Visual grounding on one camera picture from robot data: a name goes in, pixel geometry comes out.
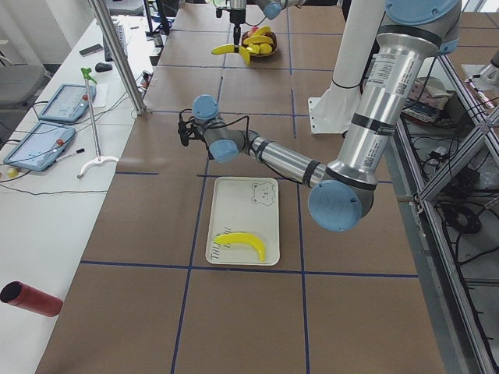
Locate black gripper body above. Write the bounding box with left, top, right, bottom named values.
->
left=229, top=9, right=246, bottom=26

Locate yellow banana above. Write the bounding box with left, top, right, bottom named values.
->
left=242, top=26, right=274, bottom=45
left=213, top=232, right=266, bottom=262
left=211, top=44, right=250, bottom=65

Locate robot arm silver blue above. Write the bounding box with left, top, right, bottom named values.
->
left=179, top=1, right=461, bottom=231
left=228, top=0, right=306, bottom=52

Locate brown wicker basket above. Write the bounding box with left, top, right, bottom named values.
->
left=242, top=30, right=278, bottom=57

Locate white rectangular bear plate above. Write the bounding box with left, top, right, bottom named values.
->
left=205, top=177, right=280, bottom=266

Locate yellow lemon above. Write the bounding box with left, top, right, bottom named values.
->
left=258, top=43, right=273, bottom=55

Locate metal cup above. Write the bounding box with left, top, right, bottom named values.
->
left=152, top=34, right=163, bottom=48

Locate black smartphone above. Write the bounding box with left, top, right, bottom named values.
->
left=79, top=44, right=103, bottom=57

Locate black computer mouse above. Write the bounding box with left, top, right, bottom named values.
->
left=94, top=62, right=113, bottom=72

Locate reacher grabber tool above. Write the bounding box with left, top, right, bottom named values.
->
left=77, top=67, right=119, bottom=179

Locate blue teach pendant far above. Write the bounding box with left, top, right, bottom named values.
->
left=38, top=83, right=89, bottom=123

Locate blue teach pendant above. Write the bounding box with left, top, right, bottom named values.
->
left=38, top=83, right=89, bottom=123
left=3, top=121, right=76, bottom=171

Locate stack of cloths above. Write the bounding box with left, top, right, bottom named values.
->
left=402, top=77, right=462, bottom=124

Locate blue teach pendant near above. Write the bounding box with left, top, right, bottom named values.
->
left=3, top=121, right=76, bottom=171

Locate yellow small cap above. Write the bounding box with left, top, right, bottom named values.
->
left=8, top=168, right=19, bottom=178

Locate red cylinder bottle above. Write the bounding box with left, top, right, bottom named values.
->
left=1, top=280, right=63, bottom=317

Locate aluminium frame post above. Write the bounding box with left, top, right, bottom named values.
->
left=88, top=0, right=146, bottom=116

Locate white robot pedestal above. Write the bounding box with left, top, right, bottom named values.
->
left=308, top=0, right=384, bottom=134

